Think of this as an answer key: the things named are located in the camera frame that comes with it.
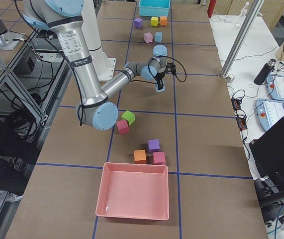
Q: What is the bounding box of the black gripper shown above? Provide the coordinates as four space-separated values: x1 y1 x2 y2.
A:
155 72 166 90

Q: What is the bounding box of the light blue foam block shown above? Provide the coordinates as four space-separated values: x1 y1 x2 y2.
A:
155 83 165 93

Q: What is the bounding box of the green foam block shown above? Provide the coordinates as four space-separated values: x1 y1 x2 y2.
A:
121 111 135 125

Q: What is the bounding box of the lilac pink foam block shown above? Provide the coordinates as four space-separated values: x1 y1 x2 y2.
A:
143 32 153 43

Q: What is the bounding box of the red block beside green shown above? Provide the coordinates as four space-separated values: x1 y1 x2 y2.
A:
116 119 130 134

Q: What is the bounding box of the purple block near pink tray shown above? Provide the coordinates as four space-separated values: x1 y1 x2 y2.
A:
148 139 160 153

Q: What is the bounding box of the yellow foam block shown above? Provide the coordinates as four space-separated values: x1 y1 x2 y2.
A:
150 16 159 26

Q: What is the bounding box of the orange block near bin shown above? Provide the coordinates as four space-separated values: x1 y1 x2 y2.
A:
159 16 168 26

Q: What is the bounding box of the dark purple block near bin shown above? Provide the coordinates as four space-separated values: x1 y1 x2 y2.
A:
134 18 143 28

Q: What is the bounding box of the small metal cylinder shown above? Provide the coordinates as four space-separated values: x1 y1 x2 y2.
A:
226 74 235 84

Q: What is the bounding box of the magenta block near pink tray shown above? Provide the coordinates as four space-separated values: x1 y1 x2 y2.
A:
153 151 166 165

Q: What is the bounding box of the orange block near pink tray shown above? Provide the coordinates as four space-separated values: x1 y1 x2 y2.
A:
134 150 147 164

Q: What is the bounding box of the blue plastic bin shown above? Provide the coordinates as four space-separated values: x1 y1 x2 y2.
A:
138 0 171 17

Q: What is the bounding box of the black water bottle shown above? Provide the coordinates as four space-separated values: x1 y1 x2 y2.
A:
254 58 277 85

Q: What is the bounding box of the pink plastic tray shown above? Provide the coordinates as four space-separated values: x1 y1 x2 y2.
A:
95 162 169 221

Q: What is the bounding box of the teach pendant near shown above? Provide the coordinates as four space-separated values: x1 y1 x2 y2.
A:
256 99 284 131

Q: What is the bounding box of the teach pendant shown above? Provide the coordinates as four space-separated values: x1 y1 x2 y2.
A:
266 74 284 101
256 99 284 131

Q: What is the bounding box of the teach pendant far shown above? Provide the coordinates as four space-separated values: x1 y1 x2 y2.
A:
266 74 284 101

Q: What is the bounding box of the black laptop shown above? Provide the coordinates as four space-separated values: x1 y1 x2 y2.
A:
248 116 284 185

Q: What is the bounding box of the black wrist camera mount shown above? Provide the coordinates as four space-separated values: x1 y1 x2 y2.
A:
166 62 176 76

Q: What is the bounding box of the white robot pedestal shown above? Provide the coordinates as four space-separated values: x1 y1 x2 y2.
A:
82 0 116 82

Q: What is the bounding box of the aluminium frame post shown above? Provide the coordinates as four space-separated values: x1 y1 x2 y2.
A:
220 0 265 78

